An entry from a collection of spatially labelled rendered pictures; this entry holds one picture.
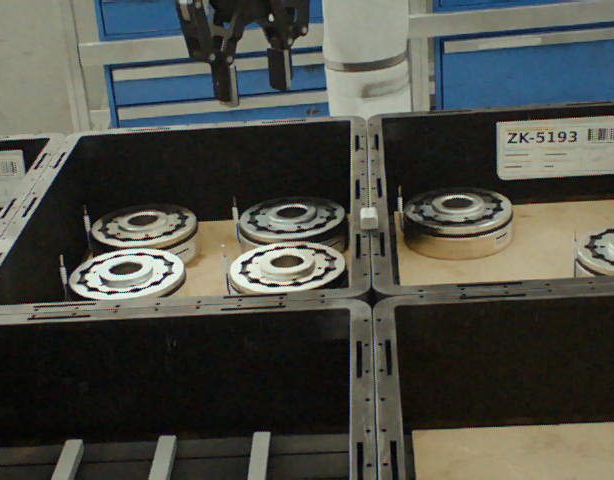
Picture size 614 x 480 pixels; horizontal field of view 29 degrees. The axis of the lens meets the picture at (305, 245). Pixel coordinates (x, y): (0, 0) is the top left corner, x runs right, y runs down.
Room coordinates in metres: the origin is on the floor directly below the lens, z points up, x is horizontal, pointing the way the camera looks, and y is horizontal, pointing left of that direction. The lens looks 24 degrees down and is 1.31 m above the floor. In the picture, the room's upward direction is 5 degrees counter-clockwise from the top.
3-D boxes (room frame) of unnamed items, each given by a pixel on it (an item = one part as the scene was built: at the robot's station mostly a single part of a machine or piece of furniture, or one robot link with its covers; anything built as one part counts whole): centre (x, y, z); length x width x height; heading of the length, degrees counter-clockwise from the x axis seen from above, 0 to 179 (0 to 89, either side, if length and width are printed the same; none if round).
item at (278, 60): (1.05, 0.01, 1.01); 0.02 x 0.01 x 0.04; 41
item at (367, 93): (1.29, -0.09, 0.85); 0.09 x 0.09 x 0.17; 83
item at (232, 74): (1.01, 0.06, 1.01); 0.02 x 0.01 x 0.04; 41
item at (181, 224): (1.06, 0.15, 0.86); 0.10 x 0.10 x 0.01
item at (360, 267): (0.95, 0.09, 0.92); 0.40 x 0.30 x 0.02; 176
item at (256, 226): (1.05, 0.01, 0.86); 0.10 x 0.10 x 0.01
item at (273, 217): (1.05, 0.01, 0.86); 0.05 x 0.05 x 0.01
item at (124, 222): (1.06, 0.15, 0.86); 0.05 x 0.05 x 0.01
